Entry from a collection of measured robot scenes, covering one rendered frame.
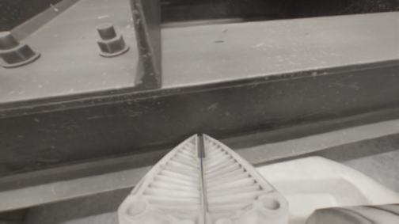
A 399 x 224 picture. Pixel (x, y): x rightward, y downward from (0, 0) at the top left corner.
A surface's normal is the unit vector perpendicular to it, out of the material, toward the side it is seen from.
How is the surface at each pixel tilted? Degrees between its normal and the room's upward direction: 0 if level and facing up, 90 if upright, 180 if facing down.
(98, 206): 0
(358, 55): 0
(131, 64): 0
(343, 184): 73
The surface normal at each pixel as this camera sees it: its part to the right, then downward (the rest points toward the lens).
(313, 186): 0.02, 0.40
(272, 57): -0.01, -0.70
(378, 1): -0.98, 0.14
